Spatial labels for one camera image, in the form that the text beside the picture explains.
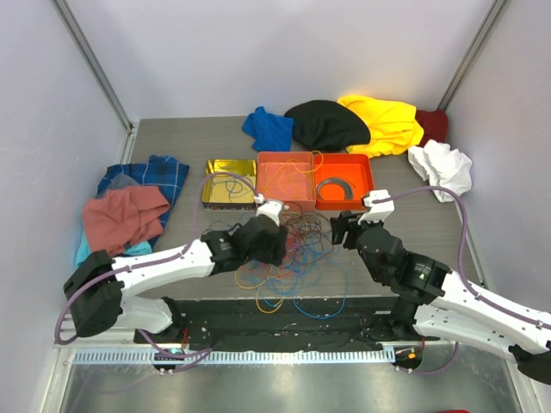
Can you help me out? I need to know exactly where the white slotted cable duct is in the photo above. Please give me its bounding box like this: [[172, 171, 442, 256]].
[[72, 347, 395, 366]]

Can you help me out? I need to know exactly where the orange thin cable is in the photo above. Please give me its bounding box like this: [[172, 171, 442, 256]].
[[232, 210, 328, 315], [262, 148, 324, 203]]

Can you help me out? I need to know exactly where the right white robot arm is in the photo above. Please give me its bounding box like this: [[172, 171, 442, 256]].
[[330, 211, 550, 385]]

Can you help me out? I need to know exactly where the blue plaid cloth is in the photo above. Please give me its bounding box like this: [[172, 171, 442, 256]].
[[96, 155, 189, 227]]

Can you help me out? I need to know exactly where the dark brown thin cable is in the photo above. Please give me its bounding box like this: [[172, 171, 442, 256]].
[[206, 210, 337, 259]]

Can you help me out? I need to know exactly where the red thin cable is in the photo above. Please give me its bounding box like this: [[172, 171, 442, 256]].
[[283, 219, 315, 268]]

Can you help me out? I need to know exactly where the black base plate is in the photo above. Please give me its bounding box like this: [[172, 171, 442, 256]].
[[152, 297, 421, 353]]

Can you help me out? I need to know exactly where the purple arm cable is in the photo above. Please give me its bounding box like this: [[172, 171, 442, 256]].
[[374, 184, 551, 332], [53, 171, 266, 346]]

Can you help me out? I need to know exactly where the teal cloth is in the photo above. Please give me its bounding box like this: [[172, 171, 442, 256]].
[[74, 232, 152, 268]]

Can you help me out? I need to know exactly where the white cloth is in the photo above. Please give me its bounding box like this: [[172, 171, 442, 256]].
[[407, 139, 473, 195]]

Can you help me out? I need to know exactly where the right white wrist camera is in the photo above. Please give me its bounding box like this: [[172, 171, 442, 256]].
[[358, 189, 394, 224]]

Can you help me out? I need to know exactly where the gold metal tin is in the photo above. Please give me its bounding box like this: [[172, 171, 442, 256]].
[[201, 158, 257, 211]]

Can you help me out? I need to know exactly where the grey coiled cable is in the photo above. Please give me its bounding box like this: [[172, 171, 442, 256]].
[[316, 176, 357, 201]]

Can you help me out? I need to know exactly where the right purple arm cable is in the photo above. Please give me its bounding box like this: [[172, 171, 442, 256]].
[[374, 184, 551, 332]]

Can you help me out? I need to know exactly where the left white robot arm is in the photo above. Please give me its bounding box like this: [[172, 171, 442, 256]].
[[62, 215, 288, 343]]

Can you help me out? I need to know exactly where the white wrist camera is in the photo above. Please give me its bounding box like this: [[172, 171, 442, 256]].
[[358, 189, 394, 224], [254, 194, 289, 225]]

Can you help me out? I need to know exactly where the light blue thin cable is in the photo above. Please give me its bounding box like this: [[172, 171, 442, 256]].
[[210, 173, 255, 203]]

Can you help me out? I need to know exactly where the dark red cloth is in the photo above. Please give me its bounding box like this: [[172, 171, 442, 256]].
[[415, 109, 449, 147]]

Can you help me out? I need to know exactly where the salmon pink plastic box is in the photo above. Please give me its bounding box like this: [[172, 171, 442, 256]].
[[257, 151, 316, 212]]

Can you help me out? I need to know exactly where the yellow cloth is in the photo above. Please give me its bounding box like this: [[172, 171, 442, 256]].
[[337, 95, 424, 158]]

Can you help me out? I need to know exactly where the orange plastic box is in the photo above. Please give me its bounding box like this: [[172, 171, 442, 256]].
[[314, 153, 375, 211]]

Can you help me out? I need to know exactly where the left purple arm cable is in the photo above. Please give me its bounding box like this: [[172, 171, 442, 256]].
[[53, 171, 266, 346]]

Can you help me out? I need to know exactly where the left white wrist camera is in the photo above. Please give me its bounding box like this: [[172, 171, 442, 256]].
[[254, 194, 289, 225]]

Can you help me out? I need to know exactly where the salmon red cloth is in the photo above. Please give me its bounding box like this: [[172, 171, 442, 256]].
[[82, 186, 170, 256]]

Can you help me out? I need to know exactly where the black cloth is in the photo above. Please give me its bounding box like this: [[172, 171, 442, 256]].
[[284, 100, 371, 152]]

